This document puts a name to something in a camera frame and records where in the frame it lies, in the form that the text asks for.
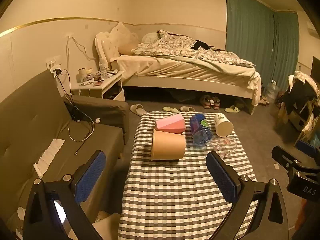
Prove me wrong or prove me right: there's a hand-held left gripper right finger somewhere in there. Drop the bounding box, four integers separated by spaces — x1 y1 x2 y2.
205 151 289 240

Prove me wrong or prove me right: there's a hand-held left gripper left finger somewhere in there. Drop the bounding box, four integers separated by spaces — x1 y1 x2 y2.
22 150 107 240

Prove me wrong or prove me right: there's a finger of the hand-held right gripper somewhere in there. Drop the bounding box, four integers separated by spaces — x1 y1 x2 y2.
272 145 320 176
296 139 320 158

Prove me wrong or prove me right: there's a clear glass cup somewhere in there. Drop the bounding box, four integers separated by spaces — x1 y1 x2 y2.
207 136 238 158

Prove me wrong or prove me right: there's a tan plastic cup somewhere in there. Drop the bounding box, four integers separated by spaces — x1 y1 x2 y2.
152 129 186 161

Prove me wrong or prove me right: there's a pink cup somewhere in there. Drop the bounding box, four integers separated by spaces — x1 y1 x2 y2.
155 113 186 134

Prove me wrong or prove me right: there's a wooden chair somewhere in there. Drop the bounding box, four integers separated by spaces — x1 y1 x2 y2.
277 97 319 143

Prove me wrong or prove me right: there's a white tissue on sofa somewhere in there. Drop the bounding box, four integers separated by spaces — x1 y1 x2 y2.
33 139 66 176

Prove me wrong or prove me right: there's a checkered table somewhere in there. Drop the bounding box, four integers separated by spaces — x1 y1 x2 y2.
119 111 258 240

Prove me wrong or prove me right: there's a white bag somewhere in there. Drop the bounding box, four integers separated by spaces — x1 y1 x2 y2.
92 211 123 240

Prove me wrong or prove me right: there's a pile of clothes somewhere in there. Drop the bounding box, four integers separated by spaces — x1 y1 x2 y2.
280 70 320 117

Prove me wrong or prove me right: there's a large clear water jug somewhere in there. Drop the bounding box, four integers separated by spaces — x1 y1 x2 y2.
266 80 280 103

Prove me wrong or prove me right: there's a grey-green sofa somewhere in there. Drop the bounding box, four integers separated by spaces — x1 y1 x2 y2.
0 69 130 232

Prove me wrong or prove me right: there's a dark screen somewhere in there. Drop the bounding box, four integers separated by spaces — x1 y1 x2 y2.
311 56 320 81

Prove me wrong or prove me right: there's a grey slipper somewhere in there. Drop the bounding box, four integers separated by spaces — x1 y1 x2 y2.
129 104 148 117

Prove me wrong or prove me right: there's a white nightstand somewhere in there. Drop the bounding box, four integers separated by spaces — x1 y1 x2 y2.
71 70 125 102

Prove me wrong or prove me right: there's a clutter of small cosmetics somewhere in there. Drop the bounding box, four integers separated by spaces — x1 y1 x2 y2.
83 69 120 87

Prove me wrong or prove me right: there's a white bed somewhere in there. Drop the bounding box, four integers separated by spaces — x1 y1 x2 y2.
95 31 262 115

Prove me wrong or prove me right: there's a white air conditioner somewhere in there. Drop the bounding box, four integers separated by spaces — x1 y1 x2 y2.
306 21 320 39

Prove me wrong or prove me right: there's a green curtain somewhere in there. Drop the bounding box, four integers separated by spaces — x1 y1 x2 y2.
225 0 300 92

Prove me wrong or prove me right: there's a black garment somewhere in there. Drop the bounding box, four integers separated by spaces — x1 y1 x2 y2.
191 40 218 51

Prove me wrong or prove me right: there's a floral blanket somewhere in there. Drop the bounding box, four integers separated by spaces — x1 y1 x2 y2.
131 29 257 68

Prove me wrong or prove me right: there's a cream heart-shaped cushion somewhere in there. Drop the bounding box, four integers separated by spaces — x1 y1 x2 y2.
109 22 139 55

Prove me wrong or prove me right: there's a grey pillow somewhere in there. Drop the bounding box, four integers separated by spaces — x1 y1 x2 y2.
141 32 160 44

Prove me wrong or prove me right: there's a white charging cable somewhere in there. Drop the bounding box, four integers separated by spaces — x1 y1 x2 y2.
68 123 95 142

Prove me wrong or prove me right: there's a black charging cable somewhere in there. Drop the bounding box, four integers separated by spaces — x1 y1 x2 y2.
56 69 95 155

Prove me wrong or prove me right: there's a wall power socket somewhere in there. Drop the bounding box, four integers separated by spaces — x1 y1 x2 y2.
46 54 62 78

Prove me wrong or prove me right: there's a white wall cable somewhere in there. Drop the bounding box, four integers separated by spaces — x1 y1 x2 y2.
65 35 96 80

